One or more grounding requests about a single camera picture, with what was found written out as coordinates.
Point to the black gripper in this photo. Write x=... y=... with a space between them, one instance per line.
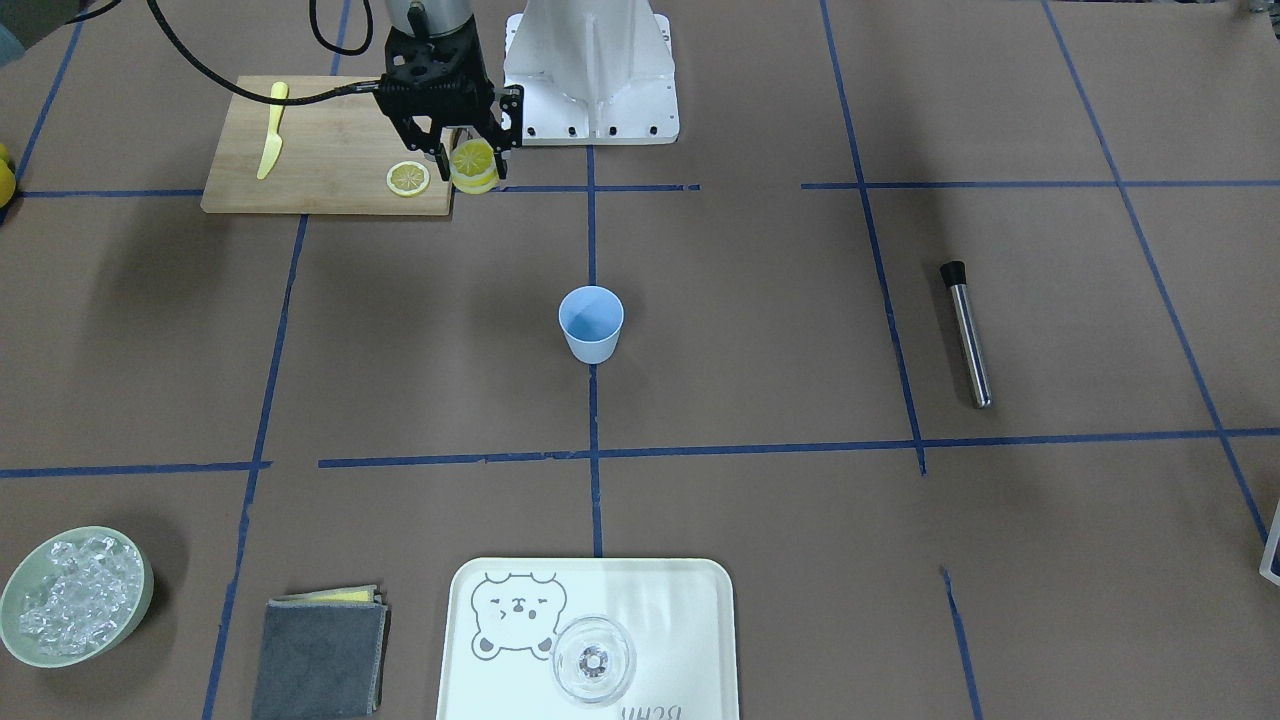
x=508 y=112

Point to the lemon half piece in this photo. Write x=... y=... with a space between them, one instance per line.
x=473 y=166

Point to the steel muddler black tip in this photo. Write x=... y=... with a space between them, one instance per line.
x=953 y=275

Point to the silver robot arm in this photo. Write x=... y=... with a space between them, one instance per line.
x=424 y=19

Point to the thin lemon slice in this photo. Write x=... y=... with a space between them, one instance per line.
x=408 y=179

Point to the blue plastic cup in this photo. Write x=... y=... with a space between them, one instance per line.
x=591 y=319

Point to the bamboo cutting board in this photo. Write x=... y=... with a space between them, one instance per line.
x=335 y=157

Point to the yellow plastic knife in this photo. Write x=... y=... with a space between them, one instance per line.
x=273 y=141

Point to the cream bear serving tray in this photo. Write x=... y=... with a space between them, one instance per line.
x=504 y=616

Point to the clear wine glass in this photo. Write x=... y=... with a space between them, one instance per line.
x=594 y=661

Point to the grey folded cloth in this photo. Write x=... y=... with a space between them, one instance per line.
x=321 y=655

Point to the green bowl of ice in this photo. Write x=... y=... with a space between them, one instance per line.
x=75 y=597

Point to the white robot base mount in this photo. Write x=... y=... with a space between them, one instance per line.
x=593 y=73

